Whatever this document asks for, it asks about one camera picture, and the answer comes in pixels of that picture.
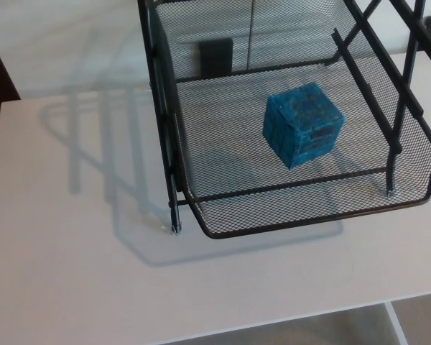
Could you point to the white desk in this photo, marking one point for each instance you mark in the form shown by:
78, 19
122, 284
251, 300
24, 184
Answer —
75, 269

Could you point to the black rectangular box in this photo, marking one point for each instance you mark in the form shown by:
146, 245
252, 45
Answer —
215, 55

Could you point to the blue cube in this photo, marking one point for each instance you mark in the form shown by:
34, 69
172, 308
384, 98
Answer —
301, 125

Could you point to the black mesh file tray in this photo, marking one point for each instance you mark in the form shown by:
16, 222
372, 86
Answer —
237, 212

